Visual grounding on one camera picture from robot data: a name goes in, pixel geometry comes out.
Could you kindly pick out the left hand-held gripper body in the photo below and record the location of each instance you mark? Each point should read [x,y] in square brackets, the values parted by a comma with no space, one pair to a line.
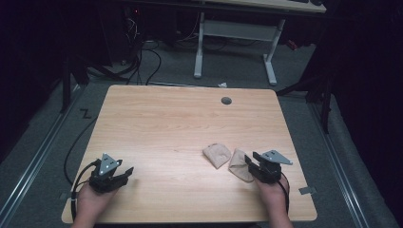
[106,167]

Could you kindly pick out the person's left hand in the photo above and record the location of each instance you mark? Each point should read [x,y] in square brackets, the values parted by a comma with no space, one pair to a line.
[92,200]

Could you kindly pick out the person's right hand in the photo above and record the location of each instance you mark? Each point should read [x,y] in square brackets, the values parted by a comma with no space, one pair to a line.
[274,194]

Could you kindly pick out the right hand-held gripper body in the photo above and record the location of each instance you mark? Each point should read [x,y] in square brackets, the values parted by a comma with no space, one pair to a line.
[269,167]

